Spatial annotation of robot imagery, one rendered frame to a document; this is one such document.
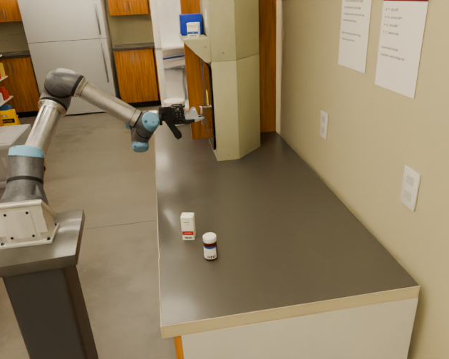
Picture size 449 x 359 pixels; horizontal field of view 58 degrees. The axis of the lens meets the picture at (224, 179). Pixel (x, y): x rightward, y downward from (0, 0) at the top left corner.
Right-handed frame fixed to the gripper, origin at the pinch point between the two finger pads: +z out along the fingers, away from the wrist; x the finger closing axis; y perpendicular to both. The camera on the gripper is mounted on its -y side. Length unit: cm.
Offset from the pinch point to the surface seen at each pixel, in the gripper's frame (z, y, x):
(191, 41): -2.5, 35.6, -5.2
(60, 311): -62, -47, -66
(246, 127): 21.3, -6.6, -0.5
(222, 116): 9.3, 1.6, -5.3
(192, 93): -0.9, 5.0, 31.8
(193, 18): 1.0, 43.7, 15.2
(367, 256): 38, -20, -93
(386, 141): 49, 10, -79
